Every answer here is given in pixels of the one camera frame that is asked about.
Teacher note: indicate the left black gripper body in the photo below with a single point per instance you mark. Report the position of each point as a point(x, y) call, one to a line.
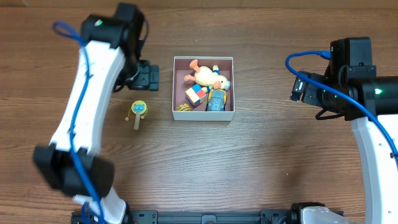
point(149, 78)

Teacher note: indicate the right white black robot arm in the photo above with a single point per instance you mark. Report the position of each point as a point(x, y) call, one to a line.
point(369, 103)

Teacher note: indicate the yellow grey toy truck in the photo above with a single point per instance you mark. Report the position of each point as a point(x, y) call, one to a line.
point(216, 100)

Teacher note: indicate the plush duck toy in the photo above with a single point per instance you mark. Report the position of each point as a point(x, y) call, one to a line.
point(208, 78)

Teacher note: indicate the wooden cat rattle drum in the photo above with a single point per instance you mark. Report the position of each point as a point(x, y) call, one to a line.
point(139, 109)

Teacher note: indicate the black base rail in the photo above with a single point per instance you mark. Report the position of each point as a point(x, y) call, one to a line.
point(265, 216)

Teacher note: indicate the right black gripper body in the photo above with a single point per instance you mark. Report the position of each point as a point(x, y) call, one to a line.
point(310, 92)

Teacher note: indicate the white box pink interior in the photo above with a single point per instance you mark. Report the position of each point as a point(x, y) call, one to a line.
point(181, 68)

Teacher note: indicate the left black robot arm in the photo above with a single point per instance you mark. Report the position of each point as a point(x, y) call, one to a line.
point(110, 60)

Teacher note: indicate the colourful puzzle cube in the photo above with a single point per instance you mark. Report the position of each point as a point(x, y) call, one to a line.
point(195, 95)

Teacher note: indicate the yellow round gear toy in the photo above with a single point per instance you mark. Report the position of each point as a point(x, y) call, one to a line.
point(184, 107)

